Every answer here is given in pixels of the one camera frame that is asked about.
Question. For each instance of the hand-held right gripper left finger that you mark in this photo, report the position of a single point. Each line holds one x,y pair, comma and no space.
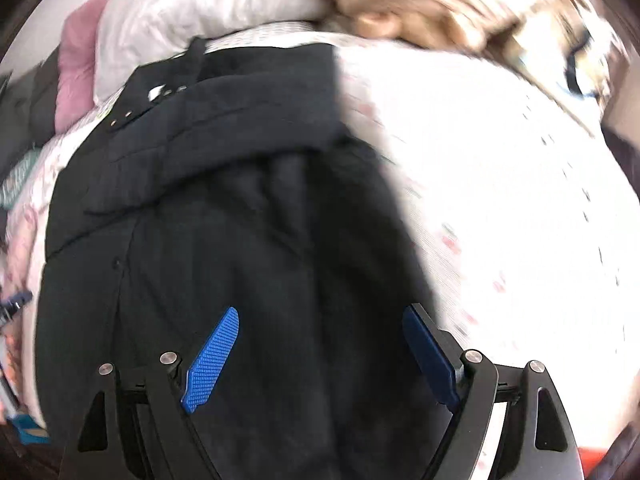
212,355

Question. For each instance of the beige fleece blanket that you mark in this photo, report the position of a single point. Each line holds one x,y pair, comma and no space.
440,5

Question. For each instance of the white tote bag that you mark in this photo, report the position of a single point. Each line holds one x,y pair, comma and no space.
582,72

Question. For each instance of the black jacket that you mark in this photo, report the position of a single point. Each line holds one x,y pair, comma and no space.
225,220

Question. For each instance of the teal patterned cushion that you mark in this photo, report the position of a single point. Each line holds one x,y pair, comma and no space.
19,180

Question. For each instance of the dark furry garment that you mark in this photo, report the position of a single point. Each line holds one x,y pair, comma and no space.
622,160

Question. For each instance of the dark grey cushions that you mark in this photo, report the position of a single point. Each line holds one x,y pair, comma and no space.
25,105

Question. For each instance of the grey crumpled pillow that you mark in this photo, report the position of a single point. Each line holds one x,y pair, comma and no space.
200,25

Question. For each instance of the red object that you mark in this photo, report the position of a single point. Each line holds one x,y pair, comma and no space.
592,460

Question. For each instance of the cherry print bed sheet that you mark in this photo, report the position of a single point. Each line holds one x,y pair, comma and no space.
500,210

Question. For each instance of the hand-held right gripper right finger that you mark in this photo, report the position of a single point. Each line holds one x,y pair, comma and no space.
430,355

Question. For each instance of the pink floral blanket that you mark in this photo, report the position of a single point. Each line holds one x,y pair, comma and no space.
20,245

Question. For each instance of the dark grey cloth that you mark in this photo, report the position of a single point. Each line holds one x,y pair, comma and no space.
620,462

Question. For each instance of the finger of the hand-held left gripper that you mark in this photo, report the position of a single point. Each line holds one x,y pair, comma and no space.
15,304

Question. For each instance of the pink pillow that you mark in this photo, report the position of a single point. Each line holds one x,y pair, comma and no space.
77,70

